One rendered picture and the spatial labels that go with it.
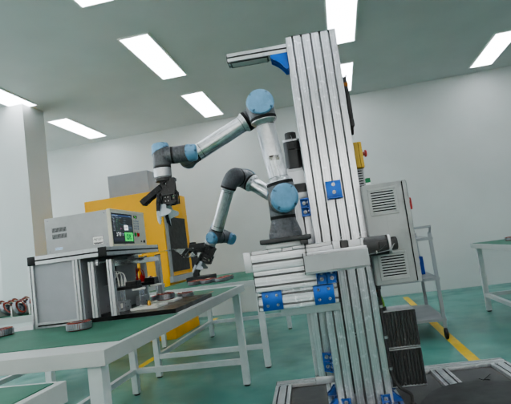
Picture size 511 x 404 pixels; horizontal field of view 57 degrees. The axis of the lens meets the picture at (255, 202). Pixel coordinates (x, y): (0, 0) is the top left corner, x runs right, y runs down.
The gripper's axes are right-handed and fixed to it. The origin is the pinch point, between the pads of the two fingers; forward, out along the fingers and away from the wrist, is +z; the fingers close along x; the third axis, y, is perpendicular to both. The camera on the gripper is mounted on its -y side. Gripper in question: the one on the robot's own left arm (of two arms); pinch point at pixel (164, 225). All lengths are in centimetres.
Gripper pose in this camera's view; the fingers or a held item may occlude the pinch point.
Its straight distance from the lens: 202.7
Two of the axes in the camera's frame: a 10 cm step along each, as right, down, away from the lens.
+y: 9.9, -1.4, -0.9
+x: 1.1, 0.9, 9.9
